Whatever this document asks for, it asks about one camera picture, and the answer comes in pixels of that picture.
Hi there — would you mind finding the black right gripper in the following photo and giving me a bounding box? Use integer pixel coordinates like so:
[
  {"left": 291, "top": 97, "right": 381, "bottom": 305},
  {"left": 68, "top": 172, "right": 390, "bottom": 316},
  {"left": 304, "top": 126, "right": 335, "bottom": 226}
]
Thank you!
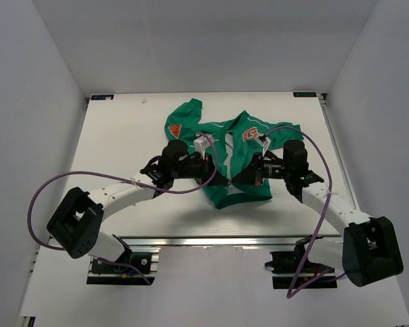
[{"left": 232, "top": 151, "right": 292, "bottom": 186}]

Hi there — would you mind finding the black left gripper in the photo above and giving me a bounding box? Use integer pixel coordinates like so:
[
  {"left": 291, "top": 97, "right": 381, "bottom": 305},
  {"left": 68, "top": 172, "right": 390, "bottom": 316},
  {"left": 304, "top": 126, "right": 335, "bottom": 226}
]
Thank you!
[{"left": 172, "top": 153, "right": 227, "bottom": 187}]

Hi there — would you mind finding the green jacket with white lining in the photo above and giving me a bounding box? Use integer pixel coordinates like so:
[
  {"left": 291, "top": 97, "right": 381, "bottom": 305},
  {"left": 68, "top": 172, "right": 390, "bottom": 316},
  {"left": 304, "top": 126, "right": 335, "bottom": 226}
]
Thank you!
[{"left": 164, "top": 99, "right": 303, "bottom": 209}]

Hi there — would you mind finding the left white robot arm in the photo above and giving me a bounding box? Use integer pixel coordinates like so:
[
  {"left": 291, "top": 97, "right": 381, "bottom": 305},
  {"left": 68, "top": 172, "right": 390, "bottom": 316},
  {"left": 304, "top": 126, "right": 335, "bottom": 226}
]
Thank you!
[{"left": 47, "top": 133, "right": 227, "bottom": 272}]

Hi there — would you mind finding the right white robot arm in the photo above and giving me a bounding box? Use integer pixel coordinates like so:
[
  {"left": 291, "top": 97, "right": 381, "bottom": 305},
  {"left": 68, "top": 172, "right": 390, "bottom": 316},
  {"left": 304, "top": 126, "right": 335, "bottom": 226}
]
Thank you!
[{"left": 232, "top": 140, "right": 404, "bottom": 287}]

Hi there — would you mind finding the right blue table label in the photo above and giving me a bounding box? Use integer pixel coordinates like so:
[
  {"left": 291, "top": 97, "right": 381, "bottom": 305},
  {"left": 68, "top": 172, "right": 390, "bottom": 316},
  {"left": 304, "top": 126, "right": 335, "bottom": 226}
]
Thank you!
[{"left": 292, "top": 91, "right": 317, "bottom": 98}]

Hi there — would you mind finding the blue table label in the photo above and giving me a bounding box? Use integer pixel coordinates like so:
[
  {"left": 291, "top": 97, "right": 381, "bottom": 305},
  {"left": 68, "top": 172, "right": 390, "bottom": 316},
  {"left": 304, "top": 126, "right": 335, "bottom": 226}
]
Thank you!
[
  {"left": 292, "top": 91, "right": 317, "bottom": 98},
  {"left": 90, "top": 94, "right": 114, "bottom": 101}
]

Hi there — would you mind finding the left blue table label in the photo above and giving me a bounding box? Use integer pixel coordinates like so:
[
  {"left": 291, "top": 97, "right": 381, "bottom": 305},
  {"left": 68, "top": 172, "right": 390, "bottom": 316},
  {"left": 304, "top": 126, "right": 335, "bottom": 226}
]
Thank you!
[{"left": 90, "top": 94, "right": 114, "bottom": 101}]

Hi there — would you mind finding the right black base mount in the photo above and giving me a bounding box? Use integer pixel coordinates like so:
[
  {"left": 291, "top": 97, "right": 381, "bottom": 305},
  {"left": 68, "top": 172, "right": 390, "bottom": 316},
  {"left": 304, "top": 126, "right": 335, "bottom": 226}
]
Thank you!
[{"left": 264, "top": 250, "right": 338, "bottom": 290}]

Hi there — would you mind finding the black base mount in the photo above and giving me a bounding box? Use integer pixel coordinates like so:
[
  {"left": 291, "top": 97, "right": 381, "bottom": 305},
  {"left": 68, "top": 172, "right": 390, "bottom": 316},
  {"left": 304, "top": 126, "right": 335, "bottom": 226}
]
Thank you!
[
  {"left": 264, "top": 250, "right": 338, "bottom": 290},
  {"left": 87, "top": 251, "right": 159, "bottom": 286}
]

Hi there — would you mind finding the aluminium table front rail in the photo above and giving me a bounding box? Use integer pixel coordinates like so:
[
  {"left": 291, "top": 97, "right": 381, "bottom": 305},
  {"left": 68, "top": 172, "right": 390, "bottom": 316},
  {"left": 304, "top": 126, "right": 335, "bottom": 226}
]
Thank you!
[{"left": 117, "top": 234, "right": 338, "bottom": 247}]

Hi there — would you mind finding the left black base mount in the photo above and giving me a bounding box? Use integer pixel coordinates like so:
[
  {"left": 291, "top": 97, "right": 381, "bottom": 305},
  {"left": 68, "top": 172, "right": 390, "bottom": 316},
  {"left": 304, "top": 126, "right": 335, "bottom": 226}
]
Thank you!
[{"left": 87, "top": 251, "right": 159, "bottom": 286}]

